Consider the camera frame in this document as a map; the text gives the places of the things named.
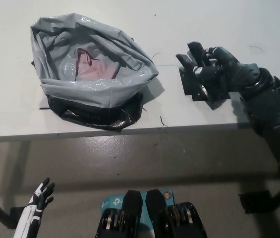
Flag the white and black left hand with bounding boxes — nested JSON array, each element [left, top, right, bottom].
[[13, 177, 56, 238]]

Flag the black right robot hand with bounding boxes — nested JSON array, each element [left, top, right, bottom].
[[176, 41, 261, 105]]

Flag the grey and black plastic bag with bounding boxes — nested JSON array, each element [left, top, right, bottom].
[[30, 16, 160, 131]]

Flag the pink item inside bag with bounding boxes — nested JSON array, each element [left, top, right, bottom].
[[75, 48, 120, 81]]

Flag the black tape square marker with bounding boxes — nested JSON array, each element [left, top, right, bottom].
[[178, 66, 231, 102]]

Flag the teal router box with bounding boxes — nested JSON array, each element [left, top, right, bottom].
[[101, 190, 175, 228]]

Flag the black ribbed robot torso block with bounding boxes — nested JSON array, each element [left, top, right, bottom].
[[96, 190, 146, 238], [146, 189, 208, 238]]

